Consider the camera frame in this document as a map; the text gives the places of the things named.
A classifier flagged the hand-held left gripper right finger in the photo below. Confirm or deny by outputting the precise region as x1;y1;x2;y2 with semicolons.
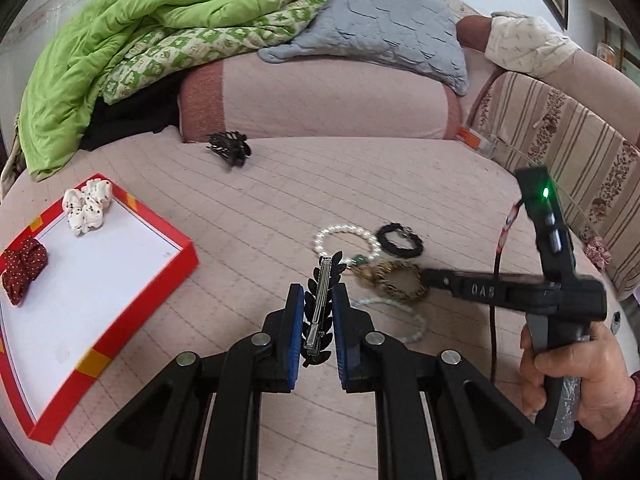
331;284;583;480

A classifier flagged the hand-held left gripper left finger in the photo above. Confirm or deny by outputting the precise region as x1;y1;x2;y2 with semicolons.
56;282;307;480

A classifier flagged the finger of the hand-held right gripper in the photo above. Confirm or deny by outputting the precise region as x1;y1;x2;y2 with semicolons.
422;269;557;314

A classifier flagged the black leaf hair clip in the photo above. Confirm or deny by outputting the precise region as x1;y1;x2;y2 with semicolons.
300;251;346;367

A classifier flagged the leopard print scrunchie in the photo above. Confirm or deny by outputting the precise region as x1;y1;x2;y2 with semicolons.
350;259;430;303

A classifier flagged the pale bead strand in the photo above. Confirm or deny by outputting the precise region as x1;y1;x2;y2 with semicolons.
350;296;428;345

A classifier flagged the black scrunchie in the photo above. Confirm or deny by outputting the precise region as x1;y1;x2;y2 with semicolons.
375;222;426;261

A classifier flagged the white pearl bracelet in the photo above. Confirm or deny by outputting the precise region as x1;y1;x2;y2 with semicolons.
314;225;381;263

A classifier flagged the red cardboard box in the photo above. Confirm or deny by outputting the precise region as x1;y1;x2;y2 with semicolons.
0;180;199;446

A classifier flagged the person's right forearm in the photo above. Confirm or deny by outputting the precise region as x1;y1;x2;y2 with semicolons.
570;367;640;480

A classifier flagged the person's right hand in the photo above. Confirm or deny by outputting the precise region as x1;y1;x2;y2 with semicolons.
519;317;636;441

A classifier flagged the small floral scrunchie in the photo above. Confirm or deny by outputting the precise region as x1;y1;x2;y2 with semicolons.
585;237;613;270

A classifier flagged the orange white packet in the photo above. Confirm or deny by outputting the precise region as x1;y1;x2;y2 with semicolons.
457;127;501;156

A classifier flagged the striped floral cushion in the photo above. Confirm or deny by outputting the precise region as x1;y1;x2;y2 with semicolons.
470;71;640;301

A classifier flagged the black claw hair clip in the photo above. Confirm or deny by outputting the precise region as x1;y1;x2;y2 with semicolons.
206;131;252;170

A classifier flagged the pink bolster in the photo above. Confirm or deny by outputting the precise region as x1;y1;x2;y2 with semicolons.
179;55;461;143

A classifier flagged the white cherry print scrunchie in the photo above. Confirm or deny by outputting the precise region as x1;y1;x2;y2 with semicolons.
62;178;112;237

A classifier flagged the white floral cloth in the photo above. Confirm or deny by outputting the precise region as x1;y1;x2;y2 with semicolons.
484;11;581;80

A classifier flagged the black cloth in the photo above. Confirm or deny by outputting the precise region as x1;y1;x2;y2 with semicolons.
80;95;182;152

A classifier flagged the grey pillow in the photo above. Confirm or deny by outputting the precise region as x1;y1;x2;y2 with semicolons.
257;0;470;97

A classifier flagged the red polka dot scrunchie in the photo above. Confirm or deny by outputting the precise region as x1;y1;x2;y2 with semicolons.
1;239;49;307

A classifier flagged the beige cloth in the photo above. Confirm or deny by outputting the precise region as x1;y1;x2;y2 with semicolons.
0;115;23;196

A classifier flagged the green quilt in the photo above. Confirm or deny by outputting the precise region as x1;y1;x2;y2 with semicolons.
17;0;332;181

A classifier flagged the braided gripper cable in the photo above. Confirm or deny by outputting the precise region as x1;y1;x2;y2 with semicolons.
489;199;523;386

